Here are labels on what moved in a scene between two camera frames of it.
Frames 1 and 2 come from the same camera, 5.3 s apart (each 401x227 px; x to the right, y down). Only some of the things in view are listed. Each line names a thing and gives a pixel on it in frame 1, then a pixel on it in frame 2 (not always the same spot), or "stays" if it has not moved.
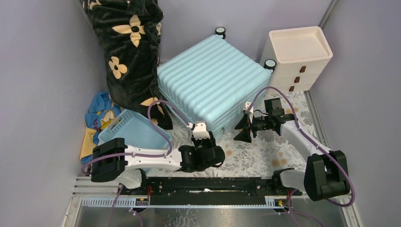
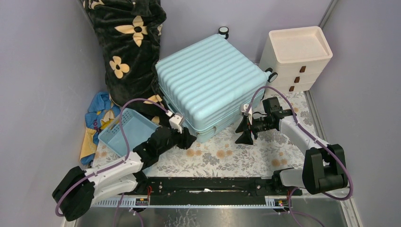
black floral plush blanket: [128, 32] stays
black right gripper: [244, 135] stays
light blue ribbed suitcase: [213, 82] stays
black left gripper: [206, 143] to [179, 137]
